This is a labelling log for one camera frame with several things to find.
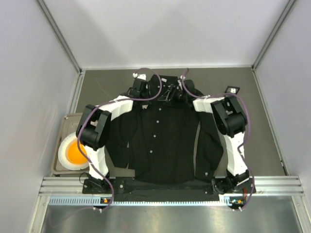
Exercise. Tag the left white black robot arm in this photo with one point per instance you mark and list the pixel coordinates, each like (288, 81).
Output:
(94, 127)

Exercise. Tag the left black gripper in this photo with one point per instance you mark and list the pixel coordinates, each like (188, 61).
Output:
(135, 91)

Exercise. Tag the small black open box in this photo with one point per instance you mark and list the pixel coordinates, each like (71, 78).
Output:
(232, 89)

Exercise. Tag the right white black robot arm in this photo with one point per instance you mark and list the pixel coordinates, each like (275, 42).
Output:
(231, 118)

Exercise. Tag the aluminium frame rail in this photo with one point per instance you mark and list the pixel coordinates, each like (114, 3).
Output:
(264, 185)

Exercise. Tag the grey metal tray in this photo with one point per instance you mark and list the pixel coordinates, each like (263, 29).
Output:
(68, 126)

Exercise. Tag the black button-up shirt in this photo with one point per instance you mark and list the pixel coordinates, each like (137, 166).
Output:
(169, 142)

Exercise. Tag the grey slotted cable duct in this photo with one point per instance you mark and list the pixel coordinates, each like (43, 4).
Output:
(102, 201)

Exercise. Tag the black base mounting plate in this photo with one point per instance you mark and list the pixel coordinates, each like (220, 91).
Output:
(127, 188)

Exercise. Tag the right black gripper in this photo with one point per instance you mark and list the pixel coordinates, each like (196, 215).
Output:
(172, 92)

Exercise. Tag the white bowl orange inside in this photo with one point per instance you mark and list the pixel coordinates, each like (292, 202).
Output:
(69, 155)

